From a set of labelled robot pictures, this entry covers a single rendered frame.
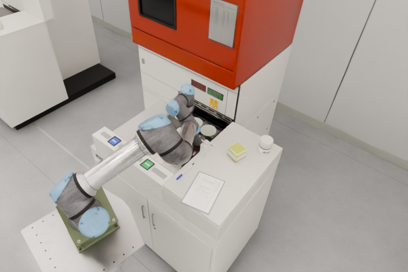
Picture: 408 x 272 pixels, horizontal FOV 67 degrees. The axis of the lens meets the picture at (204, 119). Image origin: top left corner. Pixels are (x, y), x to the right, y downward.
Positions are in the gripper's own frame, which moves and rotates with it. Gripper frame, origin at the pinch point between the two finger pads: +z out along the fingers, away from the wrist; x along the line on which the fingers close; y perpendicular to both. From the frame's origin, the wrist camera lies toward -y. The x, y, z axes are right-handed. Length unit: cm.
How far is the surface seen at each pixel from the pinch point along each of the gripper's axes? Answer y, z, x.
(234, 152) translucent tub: -30.8, -12.0, -12.6
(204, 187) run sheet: -40.5, -5.5, 9.3
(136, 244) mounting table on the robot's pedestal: -47, 9, 47
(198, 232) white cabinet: -52, 13, 17
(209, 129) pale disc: 1.8, 1.3, -15.1
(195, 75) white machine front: 24.5, -24.8, -15.2
